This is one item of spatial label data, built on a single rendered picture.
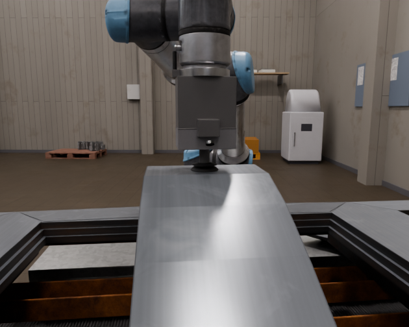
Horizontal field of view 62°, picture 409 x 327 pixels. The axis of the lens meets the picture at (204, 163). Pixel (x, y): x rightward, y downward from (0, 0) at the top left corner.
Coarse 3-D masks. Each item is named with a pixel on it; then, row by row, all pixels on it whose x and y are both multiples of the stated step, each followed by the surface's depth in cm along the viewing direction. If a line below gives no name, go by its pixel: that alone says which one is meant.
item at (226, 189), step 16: (144, 176) 47; (160, 176) 47; (176, 176) 47; (192, 176) 47; (208, 176) 48; (224, 176) 48; (240, 176) 48; (256, 176) 48; (144, 192) 43; (160, 192) 44; (176, 192) 44; (192, 192) 44; (208, 192) 44; (224, 192) 44; (240, 192) 44; (256, 192) 44; (272, 192) 44
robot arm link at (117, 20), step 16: (112, 0) 57; (128, 0) 56; (144, 0) 56; (160, 0) 56; (112, 16) 57; (128, 16) 56; (144, 16) 56; (160, 16) 55; (112, 32) 58; (128, 32) 57; (144, 32) 57; (160, 32) 57; (144, 48) 64; (160, 48) 65; (160, 64) 75
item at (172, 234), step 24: (144, 216) 39; (168, 216) 39; (192, 216) 39; (216, 216) 40; (240, 216) 40; (264, 216) 40; (288, 216) 40; (144, 240) 36; (168, 240) 36; (192, 240) 36; (216, 240) 37; (240, 240) 37; (264, 240) 37; (288, 240) 37
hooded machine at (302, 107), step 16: (288, 96) 706; (304, 96) 685; (288, 112) 689; (304, 112) 673; (320, 112) 673; (288, 128) 687; (304, 128) 678; (320, 128) 677; (288, 144) 687; (304, 144) 683; (320, 144) 683; (288, 160) 690; (304, 160) 689; (320, 160) 688
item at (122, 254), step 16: (304, 240) 115; (320, 240) 115; (48, 256) 102; (64, 256) 102; (80, 256) 102; (96, 256) 102; (112, 256) 102; (128, 256) 102; (320, 256) 102; (336, 256) 103; (32, 272) 94; (48, 272) 94; (64, 272) 95; (80, 272) 95; (96, 272) 96; (112, 272) 96; (128, 272) 97
